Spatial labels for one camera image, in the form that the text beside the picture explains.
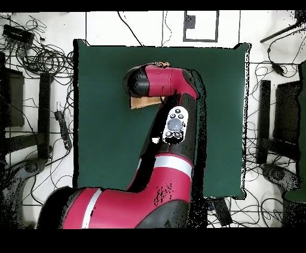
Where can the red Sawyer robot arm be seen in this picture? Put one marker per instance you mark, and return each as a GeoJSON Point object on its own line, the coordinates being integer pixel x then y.
{"type": "Point", "coordinates": [162, 81]}

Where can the black rod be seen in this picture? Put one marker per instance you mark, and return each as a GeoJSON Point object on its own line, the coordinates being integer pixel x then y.
{"type": "Point", "coordinates": [282, 32]}

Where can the orange terry towel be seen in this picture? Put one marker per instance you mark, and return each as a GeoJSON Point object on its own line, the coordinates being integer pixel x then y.
{"type": "Point", "coordinates": [143, 102]}

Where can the black rectangular box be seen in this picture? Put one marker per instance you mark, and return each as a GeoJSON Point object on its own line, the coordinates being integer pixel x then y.
{"type": "Point", "coordinates": [18, 34]}

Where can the dark green table cloth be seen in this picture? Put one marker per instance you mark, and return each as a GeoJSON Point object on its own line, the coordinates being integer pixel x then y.
{"type": "Point", "coordinates": [107, 131]}

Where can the black flat bar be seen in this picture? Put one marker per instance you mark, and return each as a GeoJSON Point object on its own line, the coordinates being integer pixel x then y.
{"type": "Point", "coordinates": [44, 114]}
{"type": "Point", "coordinates": [264, 119]}

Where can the black power strip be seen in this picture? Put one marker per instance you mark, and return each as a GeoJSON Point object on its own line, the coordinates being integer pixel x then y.
{"type": "Point", "coordinates": [222, 212]}
{"type": "Point", "coordinates": [63, 129]}

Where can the black power adapter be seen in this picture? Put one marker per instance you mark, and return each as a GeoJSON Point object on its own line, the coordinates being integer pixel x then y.
{"type": "Point", "coordinates": [277, 69]}

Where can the grey chair base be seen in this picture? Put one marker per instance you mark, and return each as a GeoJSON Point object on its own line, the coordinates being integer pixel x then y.
{"type": "Point", "coordinates": [26, 169]}
{"type": "Point", "coordinates": [279, 175]}

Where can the black panel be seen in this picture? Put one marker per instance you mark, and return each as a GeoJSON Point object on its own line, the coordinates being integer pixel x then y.
{"type": "Point", "coordinates": [14, 100]}
{"type": "Point", "coordinates": [286, 112]}

